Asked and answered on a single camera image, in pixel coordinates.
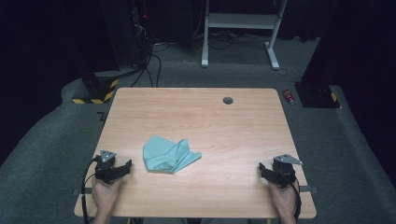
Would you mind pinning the black yellow striped stand base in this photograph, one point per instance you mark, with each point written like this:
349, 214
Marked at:
100, 90

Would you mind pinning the person's left hand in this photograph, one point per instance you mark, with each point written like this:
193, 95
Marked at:
104, 196

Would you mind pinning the grey tape strip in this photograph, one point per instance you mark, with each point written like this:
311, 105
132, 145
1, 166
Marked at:
309, 189
87, 190

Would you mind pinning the grey round table grommet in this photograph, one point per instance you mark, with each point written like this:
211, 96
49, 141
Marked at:
228, 100

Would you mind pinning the dark equipment rack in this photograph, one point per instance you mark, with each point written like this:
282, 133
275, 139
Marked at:
141, 31

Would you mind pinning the white metal stand frame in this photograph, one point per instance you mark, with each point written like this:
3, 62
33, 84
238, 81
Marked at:
241, 21

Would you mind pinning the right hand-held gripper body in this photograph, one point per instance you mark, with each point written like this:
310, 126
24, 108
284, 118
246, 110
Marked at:
284, 171

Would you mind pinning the teal cloth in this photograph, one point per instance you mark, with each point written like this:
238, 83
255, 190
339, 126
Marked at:
168, 155

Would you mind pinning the person's right hand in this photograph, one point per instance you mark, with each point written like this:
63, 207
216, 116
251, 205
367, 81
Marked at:
283, 199

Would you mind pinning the red can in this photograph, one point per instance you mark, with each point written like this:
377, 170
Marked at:
288, 96

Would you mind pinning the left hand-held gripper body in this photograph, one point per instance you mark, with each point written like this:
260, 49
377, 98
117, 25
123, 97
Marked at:
105, 168

